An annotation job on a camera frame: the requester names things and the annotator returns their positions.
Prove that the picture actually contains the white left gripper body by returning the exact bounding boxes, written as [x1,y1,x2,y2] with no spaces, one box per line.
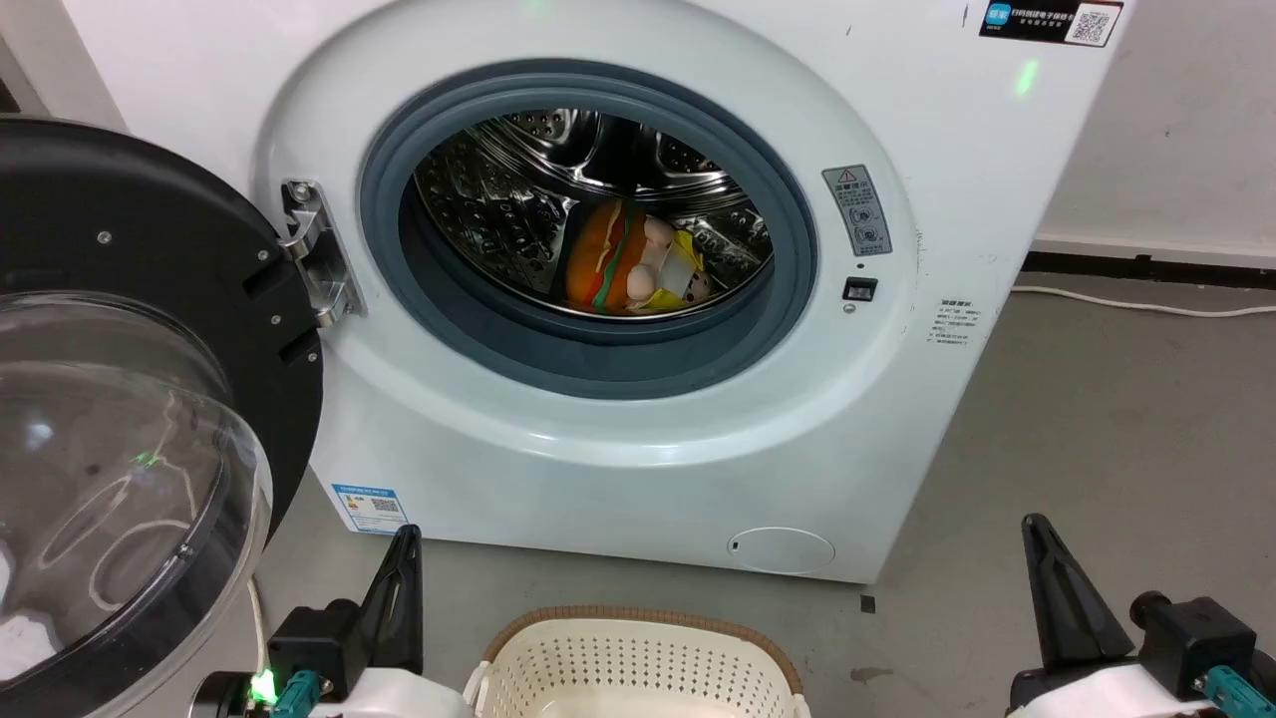
[309,666,472,718]

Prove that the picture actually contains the stainless steel washer drum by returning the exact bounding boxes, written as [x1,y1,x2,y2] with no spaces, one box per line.
[414,108,775,320]

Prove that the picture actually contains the grey warning sticker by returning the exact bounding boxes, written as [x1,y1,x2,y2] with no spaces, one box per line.
[822,165,893,258]

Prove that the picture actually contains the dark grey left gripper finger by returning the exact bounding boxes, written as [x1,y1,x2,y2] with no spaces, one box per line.
[344,524,426,675]

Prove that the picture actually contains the white perforated laundry basket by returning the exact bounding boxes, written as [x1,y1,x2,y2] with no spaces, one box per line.
[463,605,812,718]

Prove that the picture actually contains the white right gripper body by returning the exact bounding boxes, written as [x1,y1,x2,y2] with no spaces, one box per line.
[1005,662,1219,718]

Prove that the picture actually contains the thin white cable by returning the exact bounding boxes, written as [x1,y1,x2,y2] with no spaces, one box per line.
[246,578,268,679]

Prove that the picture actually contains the white floor cable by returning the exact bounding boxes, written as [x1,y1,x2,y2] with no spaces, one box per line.
[1012,285,1276,319]

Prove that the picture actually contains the black wall baseboard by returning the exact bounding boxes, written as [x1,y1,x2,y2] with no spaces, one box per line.
[1022,251,1276,291]

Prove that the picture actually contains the metal door hinge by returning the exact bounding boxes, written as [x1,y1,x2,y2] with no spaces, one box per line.
[278,179,366,329]

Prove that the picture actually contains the plush doll yellow clothes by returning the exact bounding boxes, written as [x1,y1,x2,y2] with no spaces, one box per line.
[624,217,713,314]

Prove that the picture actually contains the blue energy label sticker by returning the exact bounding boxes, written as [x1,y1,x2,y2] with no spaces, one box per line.
[331,484,410,536]

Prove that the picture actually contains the grey rubber door gasket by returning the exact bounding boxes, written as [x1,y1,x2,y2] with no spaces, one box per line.
[359,60,820,402]

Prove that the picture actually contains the orange hamburger plush toy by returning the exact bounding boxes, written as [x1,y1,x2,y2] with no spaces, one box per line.
[565,198,649,316]

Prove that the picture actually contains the round white filter cover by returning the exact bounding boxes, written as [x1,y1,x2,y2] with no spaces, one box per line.
[727,527,836,575]

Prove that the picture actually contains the black washer door with glass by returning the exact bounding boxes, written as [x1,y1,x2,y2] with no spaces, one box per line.
[0,118,326,718]

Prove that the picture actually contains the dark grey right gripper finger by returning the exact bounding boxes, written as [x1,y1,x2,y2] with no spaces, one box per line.
[1021,513,1139,671]

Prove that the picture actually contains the white front-load washing machine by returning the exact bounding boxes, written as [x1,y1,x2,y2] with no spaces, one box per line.
[60,0,1137,585]

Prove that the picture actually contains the black QR code sticker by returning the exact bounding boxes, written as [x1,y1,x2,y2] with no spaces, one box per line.
[979,0,1124,48]

